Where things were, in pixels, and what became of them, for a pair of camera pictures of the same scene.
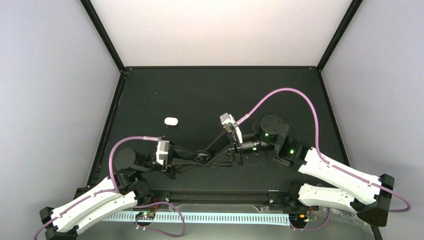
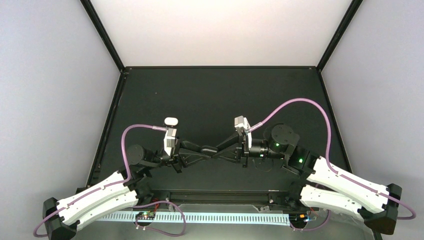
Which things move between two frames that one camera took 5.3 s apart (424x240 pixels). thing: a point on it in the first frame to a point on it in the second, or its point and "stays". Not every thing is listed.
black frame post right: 349,19 stays
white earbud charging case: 171,121 stays
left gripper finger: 182,154 to 189,145
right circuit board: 299,218 stays
